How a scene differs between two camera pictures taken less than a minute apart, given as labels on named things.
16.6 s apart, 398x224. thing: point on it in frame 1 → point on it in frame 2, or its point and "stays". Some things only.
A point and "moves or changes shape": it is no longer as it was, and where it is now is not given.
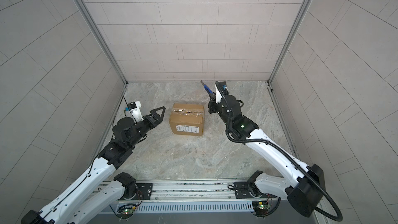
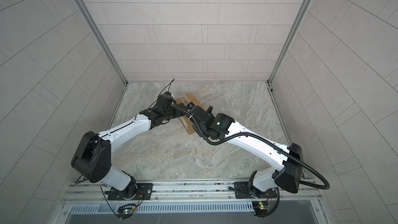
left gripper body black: x=146 y=126 → x=172 y=113
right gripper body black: x=216 y=108 → x=195 y=124
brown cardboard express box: x=187 y=119 moves or changes shape
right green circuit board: x=260 y=208 stays
